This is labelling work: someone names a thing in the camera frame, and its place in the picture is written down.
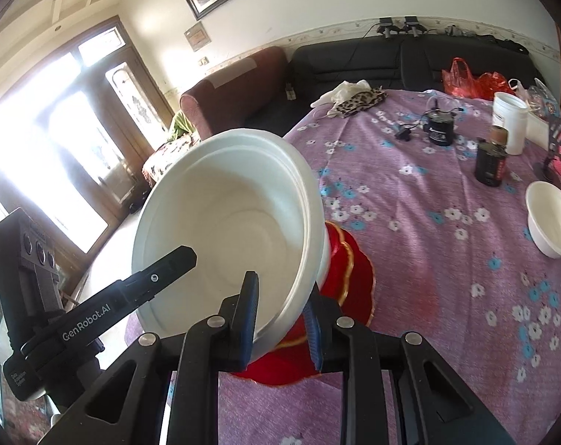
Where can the large white bowl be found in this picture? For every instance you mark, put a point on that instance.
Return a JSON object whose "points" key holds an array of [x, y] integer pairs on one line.
{"points": [[225, 204]]}

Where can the white plastic jar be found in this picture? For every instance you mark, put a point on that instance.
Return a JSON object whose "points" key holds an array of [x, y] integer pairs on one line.
{"points": [[510, 125]]}

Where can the white cloth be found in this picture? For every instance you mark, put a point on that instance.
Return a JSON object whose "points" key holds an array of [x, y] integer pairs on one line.
{"points": [[345, 89]]}

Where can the small wall plaque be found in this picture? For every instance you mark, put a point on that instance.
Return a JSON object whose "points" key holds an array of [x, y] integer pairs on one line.
{"points": [[198, 37]]}

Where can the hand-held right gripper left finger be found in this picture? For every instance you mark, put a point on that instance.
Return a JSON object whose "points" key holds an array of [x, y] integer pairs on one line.
{"points": [[250, 315]]}

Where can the leopard-print cloth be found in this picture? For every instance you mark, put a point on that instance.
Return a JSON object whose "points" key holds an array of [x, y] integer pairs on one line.
{"points": [[359, 101]]}

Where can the floral cushion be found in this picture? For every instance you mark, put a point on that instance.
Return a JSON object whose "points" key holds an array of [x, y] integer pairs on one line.
{"points": [[169, 157]]}

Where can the black round device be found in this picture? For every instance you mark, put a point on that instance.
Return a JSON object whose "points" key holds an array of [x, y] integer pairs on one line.
{"points": [[439, 130]]}

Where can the clear plastic bag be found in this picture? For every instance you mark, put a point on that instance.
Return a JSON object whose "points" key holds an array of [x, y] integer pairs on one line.
{"points": [[540, 97]]}

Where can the small black gadget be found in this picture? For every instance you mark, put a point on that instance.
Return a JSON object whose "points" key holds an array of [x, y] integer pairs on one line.
{"points": [[405, 134]]}

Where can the red plastic bag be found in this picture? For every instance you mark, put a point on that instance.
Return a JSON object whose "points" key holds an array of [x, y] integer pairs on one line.
{"points": [[461, 81]]}

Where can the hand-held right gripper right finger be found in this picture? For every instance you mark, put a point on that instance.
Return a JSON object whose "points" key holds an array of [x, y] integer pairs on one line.
{"points": [[315, 333]]}

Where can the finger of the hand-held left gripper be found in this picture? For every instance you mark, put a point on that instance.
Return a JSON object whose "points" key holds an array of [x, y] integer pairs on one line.
{"points": [[164, 271]]}

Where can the dark jar with brown lid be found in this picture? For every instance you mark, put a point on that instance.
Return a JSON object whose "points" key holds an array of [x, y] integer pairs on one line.
{"points": [[489, 167]]}

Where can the small white bowl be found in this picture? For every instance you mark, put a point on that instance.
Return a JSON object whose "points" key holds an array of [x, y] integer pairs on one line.
{"points": [[552, 218]]}

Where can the black phone stand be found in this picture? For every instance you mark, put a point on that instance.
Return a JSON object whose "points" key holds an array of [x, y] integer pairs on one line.
{"points": [[556, 141]]}

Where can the wooden glass door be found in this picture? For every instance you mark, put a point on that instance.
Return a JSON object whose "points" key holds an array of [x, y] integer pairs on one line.
{"points": [[99, 116]]}

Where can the green cloth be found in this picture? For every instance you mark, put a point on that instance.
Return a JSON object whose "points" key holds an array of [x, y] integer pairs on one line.
{"points": [[179, 127]]}

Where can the maroon armchair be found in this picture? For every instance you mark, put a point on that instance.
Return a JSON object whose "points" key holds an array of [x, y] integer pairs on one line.
{"points": [[243, 83]]}

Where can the purple floral tablecloth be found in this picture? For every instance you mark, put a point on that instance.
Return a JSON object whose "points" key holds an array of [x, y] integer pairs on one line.
{"points": [[424, 264]]}

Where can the black sofa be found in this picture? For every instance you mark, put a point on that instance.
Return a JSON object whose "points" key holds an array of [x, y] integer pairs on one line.
{"points": [[354, 62]]}

